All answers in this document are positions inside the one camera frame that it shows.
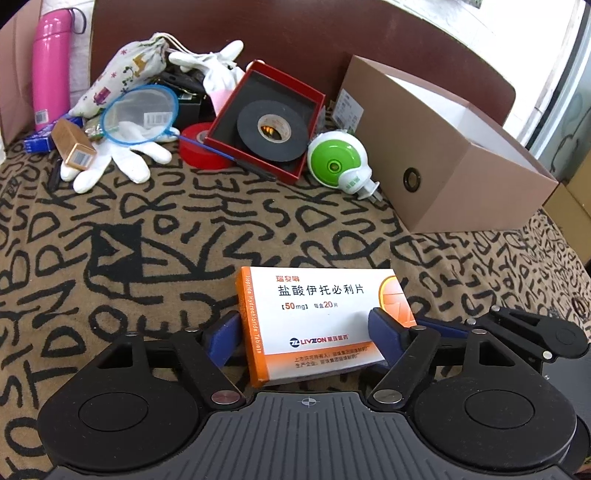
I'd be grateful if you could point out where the orange white medicine box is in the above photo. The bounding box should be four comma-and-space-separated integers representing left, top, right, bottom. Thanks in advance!
235, 266, 417, 388

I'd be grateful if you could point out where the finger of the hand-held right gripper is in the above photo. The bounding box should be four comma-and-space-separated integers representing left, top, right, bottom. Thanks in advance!
416, 305, 589, 370

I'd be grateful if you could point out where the black tape roll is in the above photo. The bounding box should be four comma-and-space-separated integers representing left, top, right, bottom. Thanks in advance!
236, 100, 309, 162

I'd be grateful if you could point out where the grey labelled packet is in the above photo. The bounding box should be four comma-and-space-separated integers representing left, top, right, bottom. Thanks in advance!
330, 88, 365, 134

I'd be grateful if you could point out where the brown cardboard box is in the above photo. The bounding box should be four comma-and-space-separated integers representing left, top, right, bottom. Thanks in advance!
339, 54, 559, 234

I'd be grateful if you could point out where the plain cardboard carton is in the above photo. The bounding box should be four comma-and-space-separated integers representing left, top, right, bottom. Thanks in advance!
542, 173, 591, 259

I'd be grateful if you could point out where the red tray box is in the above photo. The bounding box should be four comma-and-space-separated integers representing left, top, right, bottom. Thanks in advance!
204, 60, 327, 186

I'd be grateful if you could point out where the white cotton glove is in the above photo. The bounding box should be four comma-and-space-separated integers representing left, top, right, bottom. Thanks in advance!
168, 40, 245, 116
60, 119, 174, 195

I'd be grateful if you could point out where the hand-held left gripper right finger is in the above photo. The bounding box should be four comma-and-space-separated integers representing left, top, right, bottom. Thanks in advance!
368, 308, 513, 409

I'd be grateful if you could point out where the red tape roll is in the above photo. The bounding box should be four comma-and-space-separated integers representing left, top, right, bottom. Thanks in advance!
179, 122, 232, 169

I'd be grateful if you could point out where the blue mesh hand net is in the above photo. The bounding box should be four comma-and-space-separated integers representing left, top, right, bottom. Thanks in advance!
102, 85, 278, 182

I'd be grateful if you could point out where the patterned drawstring pouch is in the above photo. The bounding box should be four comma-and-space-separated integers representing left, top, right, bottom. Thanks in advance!
69, 32, 174, 121

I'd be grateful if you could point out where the small black box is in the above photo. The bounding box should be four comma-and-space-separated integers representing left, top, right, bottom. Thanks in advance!
175, 92, 207, 131

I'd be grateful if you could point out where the pink thermos bottle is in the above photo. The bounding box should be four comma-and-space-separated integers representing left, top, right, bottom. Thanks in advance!
31, 8, 88, 132

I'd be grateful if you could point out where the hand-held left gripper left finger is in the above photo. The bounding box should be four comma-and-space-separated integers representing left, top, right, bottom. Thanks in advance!
99, 311, 247, 409

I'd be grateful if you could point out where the green white plug-in repellent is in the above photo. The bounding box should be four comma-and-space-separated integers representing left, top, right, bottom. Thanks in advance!
307, 130, 382, 201

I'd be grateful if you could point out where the small tan box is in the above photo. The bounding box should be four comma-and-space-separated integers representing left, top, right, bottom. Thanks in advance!
51, 119, 98, 168

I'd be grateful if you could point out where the small blue box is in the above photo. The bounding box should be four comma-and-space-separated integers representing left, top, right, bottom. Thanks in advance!
24, 129, 58, 153

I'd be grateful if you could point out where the letter print cloth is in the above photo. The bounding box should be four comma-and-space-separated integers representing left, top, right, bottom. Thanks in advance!
0, 88, 591, 480

